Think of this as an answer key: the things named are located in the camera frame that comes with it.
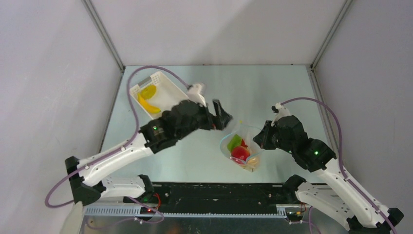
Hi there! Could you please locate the clear zip bag blue zipper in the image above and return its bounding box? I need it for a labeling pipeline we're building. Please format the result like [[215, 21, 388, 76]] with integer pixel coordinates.
[[220, 121, 263, 172]]

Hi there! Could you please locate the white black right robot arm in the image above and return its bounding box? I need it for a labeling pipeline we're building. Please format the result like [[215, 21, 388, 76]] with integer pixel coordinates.
[[253, 116, 404, 234]]

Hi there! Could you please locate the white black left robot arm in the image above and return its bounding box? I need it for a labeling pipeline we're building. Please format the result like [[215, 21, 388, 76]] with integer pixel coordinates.
[[65, 99, 233, 206]]

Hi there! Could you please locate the yellow banana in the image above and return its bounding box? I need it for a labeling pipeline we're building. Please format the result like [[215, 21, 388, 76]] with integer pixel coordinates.
[[137, 93, 161, 114]]

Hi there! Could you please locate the green star fruit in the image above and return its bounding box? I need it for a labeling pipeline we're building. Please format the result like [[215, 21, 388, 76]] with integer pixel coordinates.
[[226, 134, 243, 153]]

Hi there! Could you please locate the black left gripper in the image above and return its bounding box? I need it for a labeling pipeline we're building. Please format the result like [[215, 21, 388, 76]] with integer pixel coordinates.
[[176, 98, 232, 140]]

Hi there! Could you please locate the white perforated plastic basket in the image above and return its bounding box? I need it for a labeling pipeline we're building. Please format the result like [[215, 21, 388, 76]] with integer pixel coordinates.
[[129, 71, 188, 119]]

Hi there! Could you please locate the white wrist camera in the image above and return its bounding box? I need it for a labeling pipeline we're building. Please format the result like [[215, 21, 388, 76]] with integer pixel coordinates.
[[271, 102, 291, 126], [187, 82, 207, 107]]

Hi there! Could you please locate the yellow green fruit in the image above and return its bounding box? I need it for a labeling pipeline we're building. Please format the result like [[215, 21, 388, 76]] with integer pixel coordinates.
[[140, 84, 157, 100]]

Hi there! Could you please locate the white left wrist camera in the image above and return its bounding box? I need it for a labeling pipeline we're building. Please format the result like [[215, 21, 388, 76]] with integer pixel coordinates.
[[187, 82, 207, 107]]

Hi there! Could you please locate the orange red mango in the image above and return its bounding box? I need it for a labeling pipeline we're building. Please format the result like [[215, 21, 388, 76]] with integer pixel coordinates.
[[240, 139, 248, 149]]

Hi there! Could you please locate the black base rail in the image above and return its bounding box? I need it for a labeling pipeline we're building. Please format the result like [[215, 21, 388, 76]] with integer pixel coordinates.
[[137, 182, 300, 215]]

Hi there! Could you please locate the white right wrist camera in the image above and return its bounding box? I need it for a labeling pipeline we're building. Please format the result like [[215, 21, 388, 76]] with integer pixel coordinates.
[[271, 102, 291, 126]]

